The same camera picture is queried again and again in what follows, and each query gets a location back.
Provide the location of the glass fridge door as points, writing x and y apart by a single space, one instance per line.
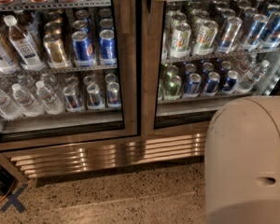
63 18
149 78

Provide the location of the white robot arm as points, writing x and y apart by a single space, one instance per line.
241 154

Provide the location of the white 7up can left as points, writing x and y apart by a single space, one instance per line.
180 41

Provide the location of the white 7up can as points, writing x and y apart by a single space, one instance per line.
180 41
205 38

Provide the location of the white 7up can right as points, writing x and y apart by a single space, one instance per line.
205 38

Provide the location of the blue Pepsi can right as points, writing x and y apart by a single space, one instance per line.
107 45

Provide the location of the blue pepsi can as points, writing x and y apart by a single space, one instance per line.
107 45
84 54

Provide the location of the silver blue energy can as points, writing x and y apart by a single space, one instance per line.
270 37
251 34
229 32

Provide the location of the green soda can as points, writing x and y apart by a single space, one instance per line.
172 88

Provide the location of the blue Pepsi can left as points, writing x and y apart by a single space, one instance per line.
84 54

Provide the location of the silver diet cola can right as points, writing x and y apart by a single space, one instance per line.
113 94

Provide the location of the silver diet cola can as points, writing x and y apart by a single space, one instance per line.
113 94
73 99
95 97

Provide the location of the gold soda can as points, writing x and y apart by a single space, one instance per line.
57 56

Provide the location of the water bottle right compartment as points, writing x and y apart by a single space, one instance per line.
252 76

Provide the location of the silver diet cola can middle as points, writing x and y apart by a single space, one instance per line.
95 97

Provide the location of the silver diet cola can left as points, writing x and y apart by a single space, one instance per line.
73 99

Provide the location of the iced tea bottle white cap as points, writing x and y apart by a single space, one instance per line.
24 44

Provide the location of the water bottle right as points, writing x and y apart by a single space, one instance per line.
50 97

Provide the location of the water bottle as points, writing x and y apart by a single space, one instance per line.
50 97
28 103
8 108

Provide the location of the iced tea bottle far left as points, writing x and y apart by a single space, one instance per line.
8 60

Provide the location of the water bottle middle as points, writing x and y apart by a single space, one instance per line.
28 103

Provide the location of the water bottle far left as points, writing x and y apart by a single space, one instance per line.
8 108

